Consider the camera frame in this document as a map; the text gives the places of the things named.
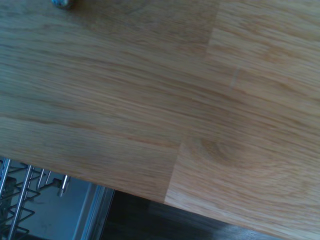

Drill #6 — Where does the small speckled round object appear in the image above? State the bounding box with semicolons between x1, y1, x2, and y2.
50;0;74;10

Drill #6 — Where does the metal wire dishwasher rack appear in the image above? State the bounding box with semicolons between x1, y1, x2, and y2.
0;157;71;240

